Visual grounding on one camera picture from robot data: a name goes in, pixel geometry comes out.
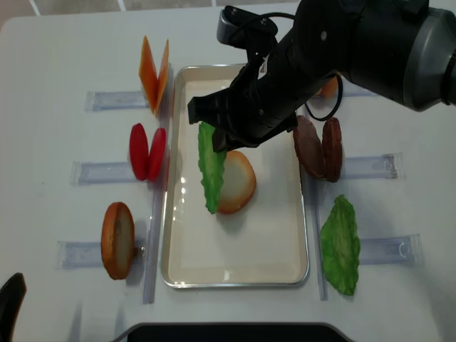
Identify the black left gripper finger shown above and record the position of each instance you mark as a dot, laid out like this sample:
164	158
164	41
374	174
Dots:
11	297

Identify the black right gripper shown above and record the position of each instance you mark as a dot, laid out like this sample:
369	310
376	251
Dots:
279	77

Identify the green lettuce leaf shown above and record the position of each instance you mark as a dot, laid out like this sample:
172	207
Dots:
341	247
211	165

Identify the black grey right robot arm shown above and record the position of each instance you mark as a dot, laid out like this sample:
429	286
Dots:
401	50

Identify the bread slice on tray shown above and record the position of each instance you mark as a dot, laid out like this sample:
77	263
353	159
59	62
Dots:
239	183

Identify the red tomato slice right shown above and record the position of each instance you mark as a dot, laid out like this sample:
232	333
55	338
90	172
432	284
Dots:
157	153

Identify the red tomato slice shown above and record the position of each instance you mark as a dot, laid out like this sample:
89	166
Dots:
157	153
138	151

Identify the orange cheese slice right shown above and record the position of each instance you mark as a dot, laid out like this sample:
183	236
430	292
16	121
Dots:
163	76

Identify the orange cheese slice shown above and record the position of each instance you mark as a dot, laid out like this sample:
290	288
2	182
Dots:
148	75
163	76

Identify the red tomato slice left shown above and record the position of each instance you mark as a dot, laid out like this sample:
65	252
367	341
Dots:
138	151

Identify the orange cheese slice left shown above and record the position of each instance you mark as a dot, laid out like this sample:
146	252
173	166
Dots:
148	75

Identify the brown meat patty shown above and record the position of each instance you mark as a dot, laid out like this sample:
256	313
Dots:
308	148
332	149

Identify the bread slice on right rack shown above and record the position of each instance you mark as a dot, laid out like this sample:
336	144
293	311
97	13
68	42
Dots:
329	90

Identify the bread slice on rack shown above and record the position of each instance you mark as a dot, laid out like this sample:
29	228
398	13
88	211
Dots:
117	241
329	90

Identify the bread slice on left rack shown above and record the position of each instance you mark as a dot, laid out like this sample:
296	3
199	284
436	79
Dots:
117	241

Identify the green lettuce leaf on rack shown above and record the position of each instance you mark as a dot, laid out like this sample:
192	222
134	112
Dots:
341	247

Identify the clear acrylic rack left bottom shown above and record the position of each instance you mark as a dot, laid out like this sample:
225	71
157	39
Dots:
79	255

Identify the clear acrylic rack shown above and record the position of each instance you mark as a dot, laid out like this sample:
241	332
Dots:
98	173
100	101
79	255
405	249
386	166

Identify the white metal tray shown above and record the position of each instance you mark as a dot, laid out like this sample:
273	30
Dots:
265	242

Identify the clear acrylic rack left top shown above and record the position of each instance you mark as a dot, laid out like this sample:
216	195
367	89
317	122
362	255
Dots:
100	101

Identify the clear acrylic rack left middle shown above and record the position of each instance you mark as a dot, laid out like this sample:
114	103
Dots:
98	173

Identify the black base housing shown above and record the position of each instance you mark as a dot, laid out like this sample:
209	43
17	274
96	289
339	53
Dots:
235	332

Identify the clear acrylic rack right middle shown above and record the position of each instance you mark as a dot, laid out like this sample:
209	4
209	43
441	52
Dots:
386	166

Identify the clear acrylic rack right bottom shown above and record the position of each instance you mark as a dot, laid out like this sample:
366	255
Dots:
405	249

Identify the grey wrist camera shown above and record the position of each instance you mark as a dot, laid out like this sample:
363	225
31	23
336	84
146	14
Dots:
245	30

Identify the clear acrylic rail left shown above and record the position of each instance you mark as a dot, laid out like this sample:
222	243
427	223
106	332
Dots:
159	194

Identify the clear acrylic rail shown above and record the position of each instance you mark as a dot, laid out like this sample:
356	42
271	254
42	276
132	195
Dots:
159	194
313	194

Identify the clear acrylic rail right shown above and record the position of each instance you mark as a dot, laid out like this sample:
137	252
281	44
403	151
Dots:
313	194

